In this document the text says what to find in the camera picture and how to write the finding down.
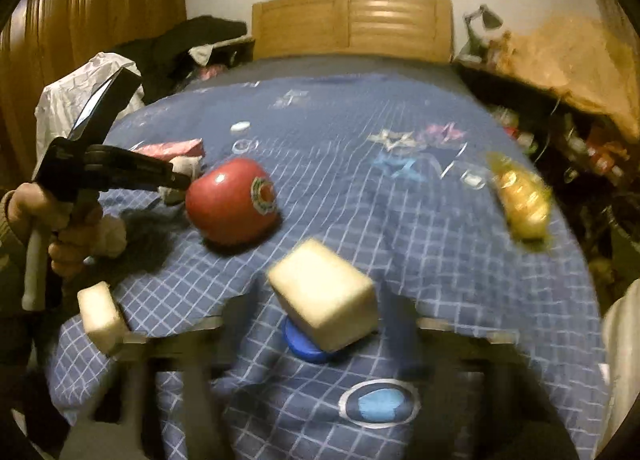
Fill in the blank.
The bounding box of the blue plastic lid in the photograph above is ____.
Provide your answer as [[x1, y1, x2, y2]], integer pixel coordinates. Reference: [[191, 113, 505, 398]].
[[282, 316, 336, 364]]

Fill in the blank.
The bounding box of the wooden bed headboard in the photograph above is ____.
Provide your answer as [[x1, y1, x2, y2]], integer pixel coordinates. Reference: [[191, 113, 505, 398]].
[[252, 0, 454, 64]]

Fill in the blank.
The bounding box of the person's left forearm sleeve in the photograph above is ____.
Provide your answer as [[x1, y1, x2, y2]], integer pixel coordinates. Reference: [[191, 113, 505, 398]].
[[1, 183, 68, 374]]

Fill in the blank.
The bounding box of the beige sponge block far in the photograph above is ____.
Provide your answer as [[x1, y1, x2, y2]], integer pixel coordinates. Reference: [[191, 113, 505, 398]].
[[267, 239, 378, 353]]

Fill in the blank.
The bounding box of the person's left hand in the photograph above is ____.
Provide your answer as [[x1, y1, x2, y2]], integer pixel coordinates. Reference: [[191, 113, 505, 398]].
[[1, 183, 127, 285]]

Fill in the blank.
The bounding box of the yellow snack packet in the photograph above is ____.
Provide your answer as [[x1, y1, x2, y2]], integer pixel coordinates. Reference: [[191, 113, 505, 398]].
[[487, 152, 551, 243]]

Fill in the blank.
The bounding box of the white bottle cap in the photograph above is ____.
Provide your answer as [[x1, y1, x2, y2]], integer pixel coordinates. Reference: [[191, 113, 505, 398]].
[[230, 121, 250, 133]]

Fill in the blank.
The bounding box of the dark side desk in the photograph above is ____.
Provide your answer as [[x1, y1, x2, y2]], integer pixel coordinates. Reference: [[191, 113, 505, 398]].
[[454, 60, 639, 284]]

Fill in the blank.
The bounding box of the white crumpled cloth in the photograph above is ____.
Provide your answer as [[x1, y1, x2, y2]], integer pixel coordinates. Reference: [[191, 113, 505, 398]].
[[35, 52, 141, 161]]

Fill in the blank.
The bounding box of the white sock pair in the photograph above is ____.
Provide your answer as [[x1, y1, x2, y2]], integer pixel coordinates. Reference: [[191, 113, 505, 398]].
[[91, 215, 127, 258]]

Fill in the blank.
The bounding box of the wooden wardrobe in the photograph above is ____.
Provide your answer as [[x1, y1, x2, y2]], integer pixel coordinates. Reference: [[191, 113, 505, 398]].
[[1, 0, 186, 187]]

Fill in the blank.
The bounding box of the blue star-pattern bedspread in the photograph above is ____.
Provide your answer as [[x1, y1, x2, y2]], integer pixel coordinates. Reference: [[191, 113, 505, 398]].
[[46, 73, 609, 460]]

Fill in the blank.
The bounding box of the beige sponge block near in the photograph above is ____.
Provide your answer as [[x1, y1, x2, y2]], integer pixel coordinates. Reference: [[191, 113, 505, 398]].
[[77, 281, 129, 356]]

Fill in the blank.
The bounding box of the black desk lamp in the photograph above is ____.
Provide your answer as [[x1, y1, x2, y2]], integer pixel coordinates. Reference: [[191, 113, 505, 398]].
[[459, 4, 503, 62]]

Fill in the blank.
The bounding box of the black clothes pile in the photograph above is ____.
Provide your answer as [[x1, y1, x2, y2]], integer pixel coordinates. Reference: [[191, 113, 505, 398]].
[[111, 16, 247, 104]]

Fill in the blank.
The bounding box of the red tissue pack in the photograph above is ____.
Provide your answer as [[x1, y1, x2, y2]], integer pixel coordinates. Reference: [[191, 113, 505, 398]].
[[134, 139, 205, 162]]

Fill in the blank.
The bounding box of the beige sponge block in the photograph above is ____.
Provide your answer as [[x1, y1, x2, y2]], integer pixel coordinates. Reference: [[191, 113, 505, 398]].
[[267, 239, 378, 353], [77, 281, 129, 356]]

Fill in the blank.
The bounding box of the grey rolled sock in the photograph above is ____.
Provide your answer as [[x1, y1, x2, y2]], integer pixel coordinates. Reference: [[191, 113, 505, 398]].
[[158, 155, 202, 206]]

